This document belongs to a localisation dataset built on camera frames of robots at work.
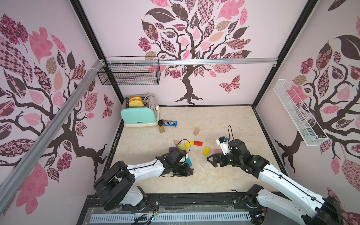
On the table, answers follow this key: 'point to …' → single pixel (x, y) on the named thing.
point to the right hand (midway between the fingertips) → (213, 159)
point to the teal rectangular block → (189, 161)
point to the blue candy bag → (170, 123)
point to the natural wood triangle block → (176, 142)
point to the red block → (198, 143)
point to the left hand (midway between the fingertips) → (190, 176)
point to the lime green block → (183, 147)
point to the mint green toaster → (139, 110)
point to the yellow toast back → (135, 99)
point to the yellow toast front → (136, 103)
